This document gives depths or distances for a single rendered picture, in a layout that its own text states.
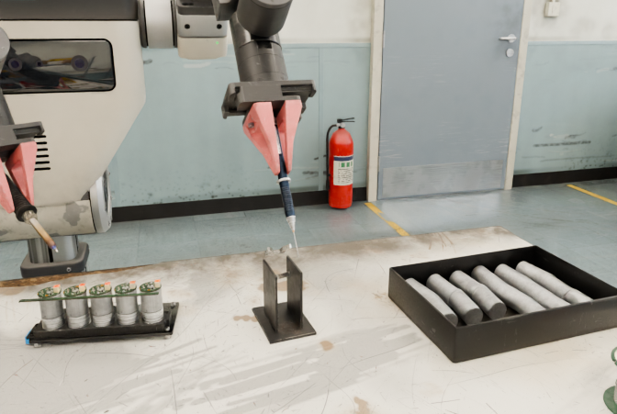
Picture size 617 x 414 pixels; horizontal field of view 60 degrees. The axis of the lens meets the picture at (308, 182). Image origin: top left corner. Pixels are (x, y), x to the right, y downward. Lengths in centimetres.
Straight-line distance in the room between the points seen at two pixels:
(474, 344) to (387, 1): 287
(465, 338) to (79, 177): 68
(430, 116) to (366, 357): 300
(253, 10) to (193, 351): 38
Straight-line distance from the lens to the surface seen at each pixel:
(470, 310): 69
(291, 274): 67
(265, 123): 59
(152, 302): 66
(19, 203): 75
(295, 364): 62
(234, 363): 62
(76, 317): 68
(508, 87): 382
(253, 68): 63
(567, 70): 415
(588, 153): 441
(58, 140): 99
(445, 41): 354
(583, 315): 72
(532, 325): 68
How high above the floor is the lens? 110
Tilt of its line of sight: 16 degrees down
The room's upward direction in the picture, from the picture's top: straight up
